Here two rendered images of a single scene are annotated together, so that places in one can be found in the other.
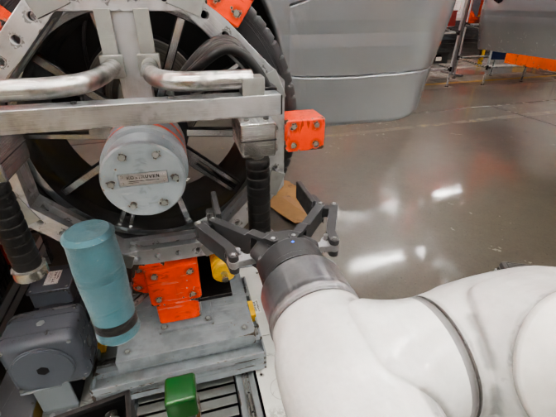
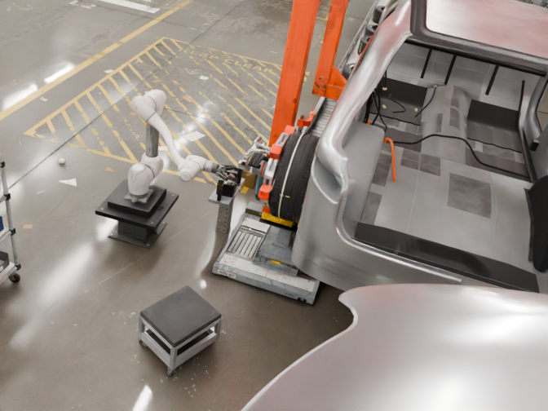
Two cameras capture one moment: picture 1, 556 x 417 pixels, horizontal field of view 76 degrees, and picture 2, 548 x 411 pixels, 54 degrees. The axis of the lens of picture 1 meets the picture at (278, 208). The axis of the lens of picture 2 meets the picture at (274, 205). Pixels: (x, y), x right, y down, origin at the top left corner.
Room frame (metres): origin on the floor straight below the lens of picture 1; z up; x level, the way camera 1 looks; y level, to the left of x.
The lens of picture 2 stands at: (2.15, -2.89, 2.94)
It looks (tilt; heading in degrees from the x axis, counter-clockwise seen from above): 35 degrees down; 115
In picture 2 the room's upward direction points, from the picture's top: 11 degrees clockwise
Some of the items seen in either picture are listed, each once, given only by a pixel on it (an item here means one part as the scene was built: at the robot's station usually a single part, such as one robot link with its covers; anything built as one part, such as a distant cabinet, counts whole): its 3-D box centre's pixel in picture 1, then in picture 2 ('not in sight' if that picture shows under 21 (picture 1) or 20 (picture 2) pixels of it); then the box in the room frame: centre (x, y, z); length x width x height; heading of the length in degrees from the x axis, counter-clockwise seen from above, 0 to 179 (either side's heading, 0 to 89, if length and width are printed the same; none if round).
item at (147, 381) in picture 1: (182, 331); (282, 248); (0.83, 0.32, 0.13); 0.50 x 0.36 x 0.10; 105
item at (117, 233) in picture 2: not in sight; (138, 216); (-0.29, -0.16, 0.15); 0.50 x 0.50 x 0.30; 17
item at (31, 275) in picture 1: (11, 229); not in sight; (0.40, 0.36, 0.83); 0.04 x 0.04 x 0.16
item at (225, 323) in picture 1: (182, 288); (285, 232); (0.84, 0.30, 0.32); 0.40 x 0.30 x 0.28; 105
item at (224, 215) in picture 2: not in sight; (225, 209); (0.22, 0.35, 0.21); 0.10 x 0.10 x 0.42; 15
